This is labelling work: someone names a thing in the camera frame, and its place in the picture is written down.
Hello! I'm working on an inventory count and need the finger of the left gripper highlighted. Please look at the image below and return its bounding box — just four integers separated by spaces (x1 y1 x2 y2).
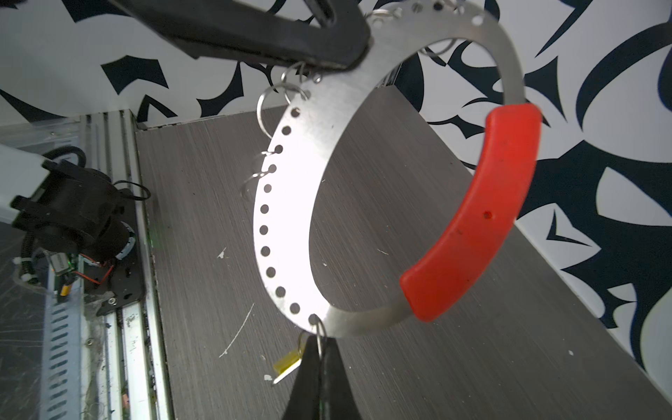
115 1 371 70

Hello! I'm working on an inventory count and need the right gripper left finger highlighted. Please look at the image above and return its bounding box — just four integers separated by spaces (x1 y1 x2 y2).
282 335 322 420

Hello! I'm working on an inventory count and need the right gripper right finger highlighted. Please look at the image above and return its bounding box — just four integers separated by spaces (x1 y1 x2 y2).
322 346 362 420

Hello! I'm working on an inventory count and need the yellow key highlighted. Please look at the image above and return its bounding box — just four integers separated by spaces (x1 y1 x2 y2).
271 346 305 386

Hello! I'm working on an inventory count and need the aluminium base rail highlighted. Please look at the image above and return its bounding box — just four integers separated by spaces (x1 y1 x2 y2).
75 110 173 419

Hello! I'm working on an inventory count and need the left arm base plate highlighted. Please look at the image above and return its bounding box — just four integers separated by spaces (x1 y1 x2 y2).
76 231 145 317

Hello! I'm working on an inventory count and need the white slotted cable duct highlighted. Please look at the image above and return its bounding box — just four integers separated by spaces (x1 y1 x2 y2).
38 283 82 419

